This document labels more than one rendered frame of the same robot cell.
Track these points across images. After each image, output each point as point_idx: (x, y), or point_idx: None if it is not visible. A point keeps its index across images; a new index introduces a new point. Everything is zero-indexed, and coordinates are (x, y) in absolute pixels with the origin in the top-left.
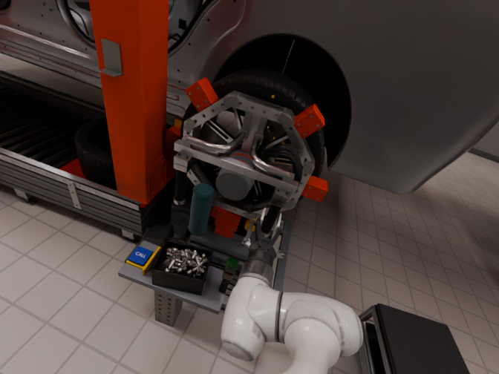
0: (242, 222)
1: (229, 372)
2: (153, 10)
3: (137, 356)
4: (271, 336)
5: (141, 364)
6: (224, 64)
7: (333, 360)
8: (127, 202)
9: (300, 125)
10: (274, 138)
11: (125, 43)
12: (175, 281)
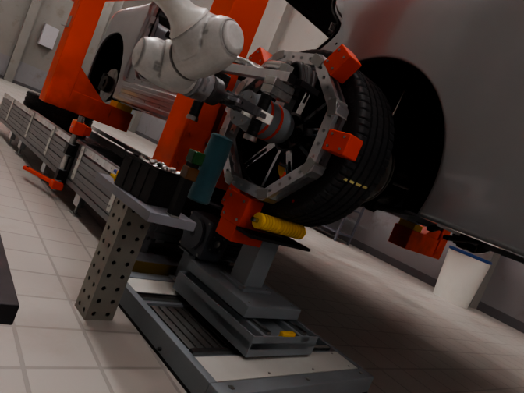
0: (256, 232)
1: (96, 387)
2: (247, 5)
3: (25, 303)
4: (168, 46)
5: (20, 309)
6: None
7: (193, 16)
8: None
9: (329, 61)
10: None
11: None
12: (135, 173)
